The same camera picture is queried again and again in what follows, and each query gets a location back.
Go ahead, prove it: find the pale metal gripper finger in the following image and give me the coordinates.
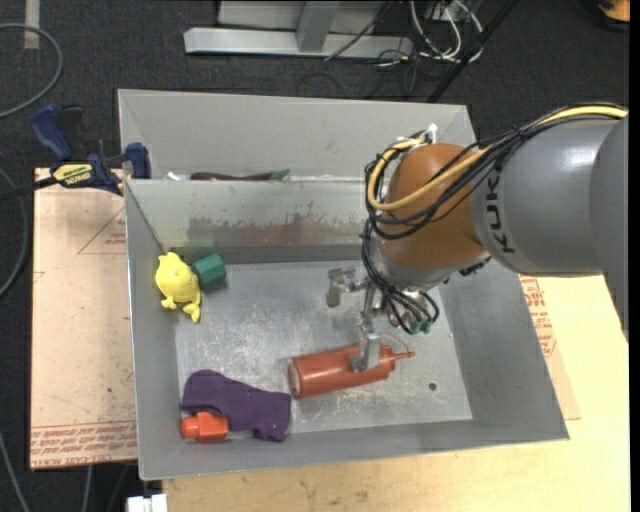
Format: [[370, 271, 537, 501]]
[[325, 266, 358, 309], [350, 319, 385, 374]]

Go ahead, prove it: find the red-brown squeeze bottle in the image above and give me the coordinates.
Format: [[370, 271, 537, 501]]
[[286, 342, 417, 400]]

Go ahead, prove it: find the grey metal bin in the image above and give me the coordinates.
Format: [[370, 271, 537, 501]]
[[117, 88, 571, 482]]

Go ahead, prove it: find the dark green hexagonal block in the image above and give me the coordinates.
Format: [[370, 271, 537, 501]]
[[190, 252, 228, 290]]

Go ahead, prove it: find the purple cloth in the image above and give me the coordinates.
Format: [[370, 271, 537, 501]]
[[180, 368, 293, 444]]

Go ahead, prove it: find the yellow toy figure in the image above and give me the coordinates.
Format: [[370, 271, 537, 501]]
[[154, 251, 203, 324]]

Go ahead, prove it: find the orange plastic block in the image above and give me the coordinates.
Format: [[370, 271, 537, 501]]
[[180, 410, 231, 444]]

